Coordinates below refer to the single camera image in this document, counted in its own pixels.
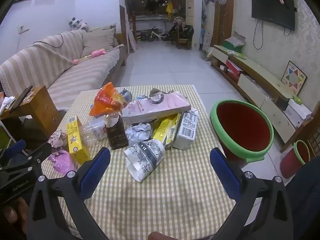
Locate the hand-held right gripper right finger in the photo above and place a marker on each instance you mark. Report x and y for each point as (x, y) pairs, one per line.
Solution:
(225, 175)

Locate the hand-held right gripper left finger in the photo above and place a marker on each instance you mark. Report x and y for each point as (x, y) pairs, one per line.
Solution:
(95, 172)

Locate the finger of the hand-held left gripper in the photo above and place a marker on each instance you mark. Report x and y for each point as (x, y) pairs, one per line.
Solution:
(40, 152)
(15, 147)

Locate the green rimmed red trash bin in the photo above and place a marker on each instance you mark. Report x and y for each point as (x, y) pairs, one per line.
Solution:
(240, 127)

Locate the black white patterned paper cup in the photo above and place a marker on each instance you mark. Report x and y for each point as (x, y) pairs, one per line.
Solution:
(142, 157)

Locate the yellow medicine box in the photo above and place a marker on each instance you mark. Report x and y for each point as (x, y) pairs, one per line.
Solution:
(162, 130)

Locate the person's left hand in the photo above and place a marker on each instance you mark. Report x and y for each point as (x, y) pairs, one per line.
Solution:
(11, 213)

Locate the crumpled floral wrapper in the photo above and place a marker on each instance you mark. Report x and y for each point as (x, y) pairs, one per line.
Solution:
(57, 137)

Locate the pink plastic bag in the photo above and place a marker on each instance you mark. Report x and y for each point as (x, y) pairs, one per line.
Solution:
(62, 162)

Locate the small yellow cartoon box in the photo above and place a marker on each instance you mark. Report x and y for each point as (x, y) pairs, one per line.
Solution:
(75, 142)

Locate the clear plastic bottle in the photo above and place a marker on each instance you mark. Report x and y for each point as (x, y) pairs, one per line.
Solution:
(92, 132)

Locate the dark brown box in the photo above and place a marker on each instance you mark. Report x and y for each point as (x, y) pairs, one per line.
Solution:
(117, 136)

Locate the white tissue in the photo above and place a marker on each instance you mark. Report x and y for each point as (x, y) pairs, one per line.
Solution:
(6, 102)

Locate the wooden side table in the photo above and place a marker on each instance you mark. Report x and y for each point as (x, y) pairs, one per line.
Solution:
(42, 105)

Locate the black phone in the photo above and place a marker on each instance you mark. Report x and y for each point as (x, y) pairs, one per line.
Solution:
(22, 96)

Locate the crumpled white paper ball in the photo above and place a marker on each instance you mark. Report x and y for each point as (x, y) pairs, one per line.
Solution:
(137, 132)

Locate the white barcode milk carton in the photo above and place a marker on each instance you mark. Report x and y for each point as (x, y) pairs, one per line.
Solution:
(186, 130)

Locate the small green rimmed red bin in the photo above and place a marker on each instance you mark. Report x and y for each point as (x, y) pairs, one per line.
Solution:
(291, 162)

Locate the yellow checked tablecloth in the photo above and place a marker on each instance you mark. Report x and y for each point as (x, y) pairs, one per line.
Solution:
(162, 205)

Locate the orange snack bag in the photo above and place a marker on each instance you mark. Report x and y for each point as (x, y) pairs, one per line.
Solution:
(105, 100)

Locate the striped beige sofa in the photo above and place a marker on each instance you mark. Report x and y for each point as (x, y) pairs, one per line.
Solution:
(75, 80)

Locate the blue white carton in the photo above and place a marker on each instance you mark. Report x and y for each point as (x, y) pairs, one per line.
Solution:
(126, 95)

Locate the person's leg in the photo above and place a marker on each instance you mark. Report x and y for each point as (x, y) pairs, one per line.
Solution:
(307, 192)

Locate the pink paper box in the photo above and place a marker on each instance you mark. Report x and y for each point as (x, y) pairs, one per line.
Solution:
(160, 106)

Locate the wooden lattice partition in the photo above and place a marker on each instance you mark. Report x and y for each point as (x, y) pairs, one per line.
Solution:
(313, 142)

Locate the white cardboard box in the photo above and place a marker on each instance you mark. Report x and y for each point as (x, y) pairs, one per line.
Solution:
(298, 112)

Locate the crumpled brown paper bag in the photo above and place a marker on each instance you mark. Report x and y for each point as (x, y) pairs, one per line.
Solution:
(156, 92)

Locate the small green packet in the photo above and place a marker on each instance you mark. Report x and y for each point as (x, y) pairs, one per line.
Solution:
(297, 100)

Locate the wooden television cabinet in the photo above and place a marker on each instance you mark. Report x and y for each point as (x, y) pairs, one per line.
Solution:
(260, 72)

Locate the pink toy stick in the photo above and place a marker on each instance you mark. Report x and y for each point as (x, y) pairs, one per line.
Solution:
(97, 53)

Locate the colourful checkers board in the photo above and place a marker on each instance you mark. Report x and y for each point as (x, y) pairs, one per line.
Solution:
(293, 76)

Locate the green plastic packet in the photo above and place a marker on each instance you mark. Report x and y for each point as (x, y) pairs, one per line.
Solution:
(236, 53)

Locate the beige pillow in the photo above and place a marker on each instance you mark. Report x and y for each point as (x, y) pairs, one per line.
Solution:
(98, 41)

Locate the green white open box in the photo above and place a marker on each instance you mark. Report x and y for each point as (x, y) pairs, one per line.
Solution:
(235, 45)

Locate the panda plush toy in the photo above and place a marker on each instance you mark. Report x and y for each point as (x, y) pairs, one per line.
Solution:
(78, 25)

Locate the wooden chair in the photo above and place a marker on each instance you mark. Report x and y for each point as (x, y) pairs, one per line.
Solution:
(183, 40)

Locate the white balance bicycle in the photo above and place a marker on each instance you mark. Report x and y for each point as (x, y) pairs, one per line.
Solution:
(152, 35)

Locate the tall cream air conditioner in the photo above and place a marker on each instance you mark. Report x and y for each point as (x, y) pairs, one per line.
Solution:
(192, 7)

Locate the yellow hanging cloth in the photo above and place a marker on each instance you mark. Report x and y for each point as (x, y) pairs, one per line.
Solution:
(169, 8)

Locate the black wall television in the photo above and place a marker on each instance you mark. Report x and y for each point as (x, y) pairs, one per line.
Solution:
(272, 10)

